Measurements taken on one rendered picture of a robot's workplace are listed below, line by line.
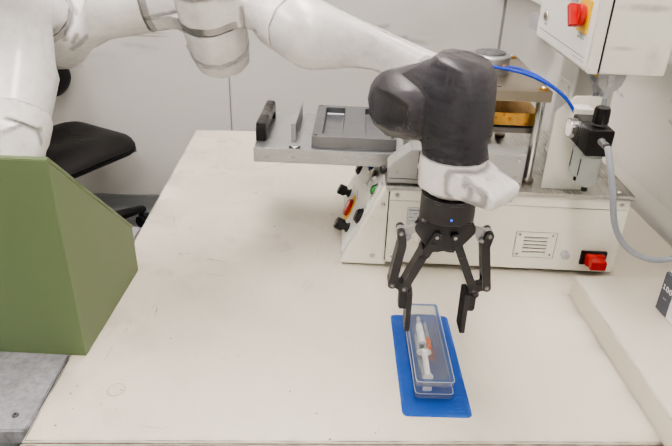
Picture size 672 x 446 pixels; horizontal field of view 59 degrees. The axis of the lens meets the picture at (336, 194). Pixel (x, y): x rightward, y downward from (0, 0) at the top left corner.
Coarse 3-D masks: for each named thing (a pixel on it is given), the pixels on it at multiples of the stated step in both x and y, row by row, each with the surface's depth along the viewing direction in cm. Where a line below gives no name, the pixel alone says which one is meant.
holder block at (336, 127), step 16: (320, 112) 127; (336, 112) 131; (352, 112) 127; (368, 112) 130; (320, 128) 118; (336, 128) 122; (352, 128) 118; (368, 128) 123; (320, 144) 114; (336, 144) 114; (352, 144) 114; (368, 144) 114; (384, 144) 114
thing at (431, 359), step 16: (416, 304) 100; (432, 304) 100; (416, 320) 96; (432, 320) 96; (416, 336) 92; (432, 336) 92; (416, 352) 89; (432, 352) 89; (416, 368) 86; (432, 368) 86; (448, 368) 86
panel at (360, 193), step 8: (360, 168) 139; (376, 168) 124; (360, 176) 136; (352, 184) 141; (360, 184) 132; (376, 184) 116; (384, 184) 112; (352, 192) 137; (360, 192) 128; (368, 192) 121; (376, 192) 114; (344, 200) 142; (360, 200) 125; (368, 200) 118; (352, 208) 128; (360, 208) 121; (368, 208) 115; (344, 216) 133; (352, 216) 125; (360, 216) 117; (352, 224) 122; (344, 232) 126; (352, 232) 119; (344, 240) 122; (344, 248) 119
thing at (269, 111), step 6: (270, 102) 127; (264, 108) 123; (270, 108) 124; (264, 114) 120; (270, 114) 122; (258, 120) 117; (264, 120) 117; (270, 120) 122; (258, 126) 116; (264, 126) 116; (258, 132) 117; (264, 132) 117; (258, 138) 117; (264, 138) 117
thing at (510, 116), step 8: (496, 104) 114; (504, 104) 114; (512, 104) 114; (520, 104) 115; (528, 104) 115; (496, 112) 110; (504, 112) 110; (512, 112) 110; (520, 112) 110; (528, 112) 110; (496, 120) 111; (504, 120) 110; (512, 120) 109; (520, 120) 110; (528, 120) 110; (496, 128) 111; (504, 128) 111; (512, 128) 111; (520, 128) 111; (528, 128) 111
